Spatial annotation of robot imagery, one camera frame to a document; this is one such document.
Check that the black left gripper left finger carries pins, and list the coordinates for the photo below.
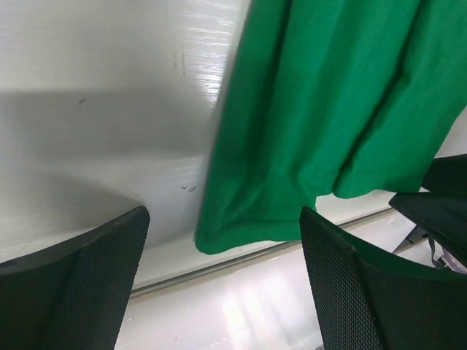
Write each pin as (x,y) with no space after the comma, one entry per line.
(73,295)

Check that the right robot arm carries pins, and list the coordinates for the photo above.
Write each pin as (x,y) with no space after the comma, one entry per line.
(439,212)

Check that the green t shirt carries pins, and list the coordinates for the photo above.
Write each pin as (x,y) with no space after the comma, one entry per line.
(329,97)

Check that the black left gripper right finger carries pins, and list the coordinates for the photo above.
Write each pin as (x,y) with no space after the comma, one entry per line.
(368,298)

